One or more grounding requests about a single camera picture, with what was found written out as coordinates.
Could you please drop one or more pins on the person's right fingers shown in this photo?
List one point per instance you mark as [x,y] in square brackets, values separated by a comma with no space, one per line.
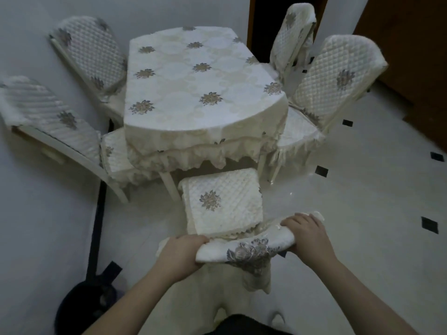
[296,221]

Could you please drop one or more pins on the brown wooden door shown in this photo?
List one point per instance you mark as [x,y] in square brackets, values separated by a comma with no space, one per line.
[408,55]

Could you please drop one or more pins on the quilted floral seat cushion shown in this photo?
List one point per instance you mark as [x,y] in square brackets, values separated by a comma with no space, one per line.
[223,202]

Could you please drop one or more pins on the person's left fingers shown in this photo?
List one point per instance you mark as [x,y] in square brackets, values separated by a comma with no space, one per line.
[197,239]

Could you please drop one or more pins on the person's left hand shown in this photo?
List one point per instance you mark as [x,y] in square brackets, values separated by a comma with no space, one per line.
[176,258]

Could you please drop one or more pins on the person's left forearm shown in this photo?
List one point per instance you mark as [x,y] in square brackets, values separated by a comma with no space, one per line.
[139,303]

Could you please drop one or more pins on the person's right hand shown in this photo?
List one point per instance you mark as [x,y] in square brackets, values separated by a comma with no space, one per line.
[310,240]

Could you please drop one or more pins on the white slipper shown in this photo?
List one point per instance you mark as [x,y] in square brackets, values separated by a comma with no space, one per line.
[277,318]
[220,315]

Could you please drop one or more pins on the cream floral lace tablecloth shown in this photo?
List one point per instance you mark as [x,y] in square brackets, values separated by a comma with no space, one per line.
[202,87]

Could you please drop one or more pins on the person's black shorts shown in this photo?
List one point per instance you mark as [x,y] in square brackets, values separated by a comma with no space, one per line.
[244,326]

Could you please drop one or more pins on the brown door frame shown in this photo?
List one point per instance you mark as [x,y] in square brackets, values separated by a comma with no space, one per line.
[251,20]

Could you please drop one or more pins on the person's right forearm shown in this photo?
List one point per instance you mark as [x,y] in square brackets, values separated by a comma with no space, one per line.
[356,300]

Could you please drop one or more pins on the white chair with quilted cover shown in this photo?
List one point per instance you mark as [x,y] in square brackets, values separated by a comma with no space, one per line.
[291,38]
[328,87]
[52,118]
[90,52]

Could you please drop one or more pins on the black bag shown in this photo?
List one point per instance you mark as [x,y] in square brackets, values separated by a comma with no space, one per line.
[83,303]

